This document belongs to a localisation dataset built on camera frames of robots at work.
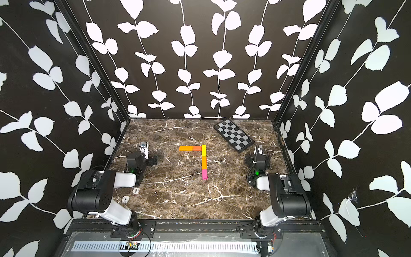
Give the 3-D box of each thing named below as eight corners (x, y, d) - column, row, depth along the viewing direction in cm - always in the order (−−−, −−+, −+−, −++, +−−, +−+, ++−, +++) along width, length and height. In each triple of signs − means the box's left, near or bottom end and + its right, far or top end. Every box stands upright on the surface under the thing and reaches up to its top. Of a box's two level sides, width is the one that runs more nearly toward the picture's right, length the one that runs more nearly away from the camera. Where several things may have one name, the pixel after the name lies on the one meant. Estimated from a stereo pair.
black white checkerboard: (238, 153, 104) (238, 150, 102) (214, 128, 119) (214, 125, 116) (253, 144, 109) (254, 141, 107) (228, 121, 123) (229, 118, 121)
